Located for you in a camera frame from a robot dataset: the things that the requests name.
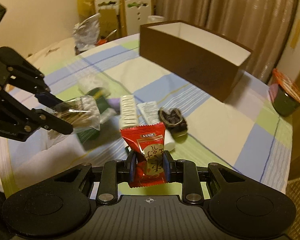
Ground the red lid noodle cup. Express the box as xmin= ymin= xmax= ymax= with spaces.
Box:
xmin=269 ymin=68 xmax=300 ymax=117

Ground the brown cardboard box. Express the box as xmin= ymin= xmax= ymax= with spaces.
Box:
xmin=139 ymin=21 xmax=253 ymax=102

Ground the white plastic jar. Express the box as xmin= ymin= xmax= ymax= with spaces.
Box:
xmin=147 ymin=15 xmax=166 ymax=24

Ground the white cream tube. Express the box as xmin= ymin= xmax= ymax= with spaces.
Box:
xmin=137 ymin=101 xmax=175 ymax=152

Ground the white plastic comb holder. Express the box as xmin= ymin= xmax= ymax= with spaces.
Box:
xmin=120 ymin=95 xmax=139 ymax=129

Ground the white chair back right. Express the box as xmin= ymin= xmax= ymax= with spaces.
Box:
xmin=120 ymin=0 xmax=153 ymax=37

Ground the white chair back left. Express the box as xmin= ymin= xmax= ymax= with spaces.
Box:
xmin=94 ymin=0 xmax=120 ymax=41

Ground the green salve blister card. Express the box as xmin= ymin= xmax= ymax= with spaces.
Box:
xmin=77 ymin=87 xmax=116 ymax=145

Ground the purple tube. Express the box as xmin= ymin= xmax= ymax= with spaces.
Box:
xmin=107 ymin=98 xmax=120 ymax=111

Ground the crumpled plastic bag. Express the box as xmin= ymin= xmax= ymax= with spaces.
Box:
xmin=72 ymin=13 xmax=100 ymax=55

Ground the checkered tablecloth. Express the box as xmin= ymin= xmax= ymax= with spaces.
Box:
xmin=0 ymin=32 xmax=293 ymax=198

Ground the red candy packet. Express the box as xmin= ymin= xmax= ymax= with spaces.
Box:
xmin=121 ymin=122 xmax=166 ymax=188

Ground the cotton swab bag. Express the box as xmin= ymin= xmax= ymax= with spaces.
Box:
xmin=47 ymin=95 xmax=101 ymax=133

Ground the white chair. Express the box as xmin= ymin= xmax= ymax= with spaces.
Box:
xmin=120 ymin=0 xmax=153 ymax=37
xmin=94 ymin=0 xmax=120 ymax=41

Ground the beige curtain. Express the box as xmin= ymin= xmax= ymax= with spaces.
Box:
xmin=152 ymin=0 xmax=298 ymax=82

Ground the clear plastic floss box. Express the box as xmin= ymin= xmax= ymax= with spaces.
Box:
xmin=77 ymin=74 xmax=107 ymax=94

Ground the dark scrunchie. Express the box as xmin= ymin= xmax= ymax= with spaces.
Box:
xmin=158 ymin=108 xmax=187 ymax=134

